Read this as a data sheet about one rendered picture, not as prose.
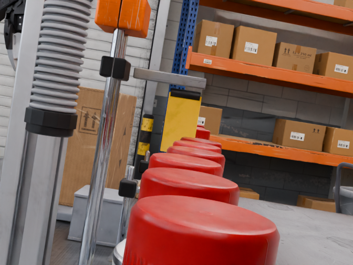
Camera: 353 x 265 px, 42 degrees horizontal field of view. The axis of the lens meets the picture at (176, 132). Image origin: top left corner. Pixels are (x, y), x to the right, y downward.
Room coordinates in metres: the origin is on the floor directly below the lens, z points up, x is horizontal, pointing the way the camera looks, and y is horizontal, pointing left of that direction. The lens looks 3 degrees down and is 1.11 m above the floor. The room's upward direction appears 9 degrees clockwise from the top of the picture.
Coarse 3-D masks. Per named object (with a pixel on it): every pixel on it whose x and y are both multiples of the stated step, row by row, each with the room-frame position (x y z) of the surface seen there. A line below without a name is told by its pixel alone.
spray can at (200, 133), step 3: (198, 129) 0.57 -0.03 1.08; (201, 129) 0.57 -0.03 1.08; (204, 129) 0.59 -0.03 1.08; (198, 132) 0.57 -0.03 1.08; (201, 132) 0.57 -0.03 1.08; (204, 132) 0.57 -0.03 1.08; (207, 132) 0.58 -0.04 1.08; (210, 132) 0.58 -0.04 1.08; (195, 135) 0.57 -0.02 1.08; (198, 135) 0.57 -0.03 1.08; (201, 135) 0.57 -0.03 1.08; (204, 135) 0.57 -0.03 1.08; (207, 135) 0.58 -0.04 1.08; (201, 138) 0.57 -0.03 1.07; (204, 138) 0.57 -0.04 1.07; (207, 138) 0.58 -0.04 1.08
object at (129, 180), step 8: (128, 168) 0.80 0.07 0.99; (128, 176) 0.80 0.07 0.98; (120, 184) 0.79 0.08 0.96; (128, 184) 0.79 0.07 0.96; (136, 184) 0.79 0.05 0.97; (120, 192) 0.79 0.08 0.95; (128, 192) 0.79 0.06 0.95; (136, 192) 0.80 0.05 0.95; (128, 200) 0.80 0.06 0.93; (120, 216) 0.80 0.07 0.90; (120, 224) 0.80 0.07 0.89; (120, 232) 0.80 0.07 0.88; (120, 240) 0.80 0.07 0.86
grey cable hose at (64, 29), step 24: (48, 0) 0.31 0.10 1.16; (72, 0) 0.30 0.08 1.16; (48, 24) 0.30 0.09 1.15; (72, 24) 0.30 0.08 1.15; (48, 48) 0.30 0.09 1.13; (72, 48) 0.30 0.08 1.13; (48, 72) 0.30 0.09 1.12; (72, 72) 0.31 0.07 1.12; (48, 96) 0.30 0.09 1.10; (72, 96) 0.31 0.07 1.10; (24, 120) 0.31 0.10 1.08; (48, 120) 0.30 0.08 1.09; (72, 120) 0.31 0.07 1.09
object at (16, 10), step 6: (24, 0) 1.15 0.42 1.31; (12, 6) 1.15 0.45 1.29; (18, 6) 1.15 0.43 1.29; (24, 6) 1.15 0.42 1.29; (6, 12) 1.13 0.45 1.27; (12, 12) 1.13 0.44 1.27; (18, 12) 1.13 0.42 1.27; (24, 12) 1.13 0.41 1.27; (6, 18) 1.13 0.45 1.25; (12, 18) 1.13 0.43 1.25; (18, 18) 1.14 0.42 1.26; (12, 24) 1.13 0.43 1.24; (18, 24) 1.14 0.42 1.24; (18, 30) 1.15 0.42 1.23
